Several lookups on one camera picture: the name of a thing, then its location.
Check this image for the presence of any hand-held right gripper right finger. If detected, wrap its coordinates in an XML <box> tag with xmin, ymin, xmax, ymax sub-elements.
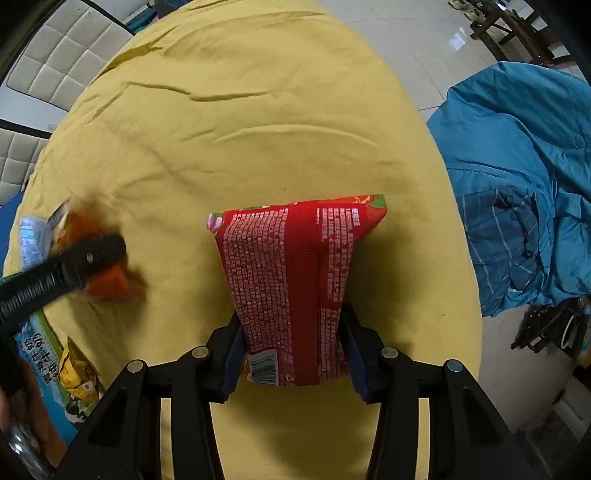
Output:
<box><xmin>339</xmin><ymin>302</ymin><xmax>552</xmax><ymax>480</ymax></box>

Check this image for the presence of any black folding stand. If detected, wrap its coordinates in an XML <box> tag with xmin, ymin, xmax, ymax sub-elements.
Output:
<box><xmin>510</xmin><ymin>298</ymin><xmax>591</xmax><ymax>361</ymax></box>

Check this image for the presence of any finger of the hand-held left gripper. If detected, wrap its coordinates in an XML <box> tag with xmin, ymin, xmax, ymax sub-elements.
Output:
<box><xmin>0</xmin><ymin>234</ymin><xmax>127</xmax><ymax>337</ymax></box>

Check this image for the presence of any light blue snack bag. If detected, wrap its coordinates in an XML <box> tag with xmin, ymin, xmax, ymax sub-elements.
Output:
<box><xmin>17</xmin><ymin>203</ymin><xmax>70</xmax><ymax>271</ymax></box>

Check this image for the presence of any wooden chair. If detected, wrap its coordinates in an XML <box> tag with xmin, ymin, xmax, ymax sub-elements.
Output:
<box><xmin>468</xmin><ymin>0</ymin><xmax>571</xmax><ymax>65</ymax></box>

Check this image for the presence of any yellow bed sheet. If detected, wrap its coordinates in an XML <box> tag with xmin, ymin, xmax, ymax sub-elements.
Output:
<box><xmin>2</xmin><ymin>0</ymin><xmax>483</xmax><ymax>480</ymax></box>

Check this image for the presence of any blue quilt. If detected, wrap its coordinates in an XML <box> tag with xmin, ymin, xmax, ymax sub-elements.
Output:
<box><xmin>426</xmin><ymin>61</ymin><xmax>591</xmax><ymax>317</ymax></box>

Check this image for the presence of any blue and green box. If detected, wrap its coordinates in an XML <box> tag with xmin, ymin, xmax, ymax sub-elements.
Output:
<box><xmin>11</xmin><ymin>308</ymin><xmax>81</xmax><ymax>446</ymax></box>

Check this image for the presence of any yellow snack bag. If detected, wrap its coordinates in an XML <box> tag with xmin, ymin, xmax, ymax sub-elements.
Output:
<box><xmin>58</xmin><ymin>337</ymin><xmax>102</xmax><ymax>401</ymax></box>

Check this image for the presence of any white tufted headboard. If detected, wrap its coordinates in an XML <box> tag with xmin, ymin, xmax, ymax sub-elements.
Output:
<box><xmin>0</xmin><ymin>0</ymin><xmax>160</xmax><ymax>206</ymax></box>

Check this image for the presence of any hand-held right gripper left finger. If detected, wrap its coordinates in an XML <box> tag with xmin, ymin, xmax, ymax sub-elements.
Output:
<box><xmin>54</xmin><ymin>313</ymin><xmax>246</xmax><ymax>480</ymax></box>

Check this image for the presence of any orange snack bag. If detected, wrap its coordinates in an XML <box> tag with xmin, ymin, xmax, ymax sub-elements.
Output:
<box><xmin>54</xmin><ymin>198</ymin><xmax>144</xmax><ymax>303</ymax></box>

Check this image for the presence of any red snack bag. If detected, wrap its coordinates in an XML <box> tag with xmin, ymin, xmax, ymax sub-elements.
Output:
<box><xmin>207</xmin><ymin>194</ymin><xmax>387</xmax><ymax>387</ymax></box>

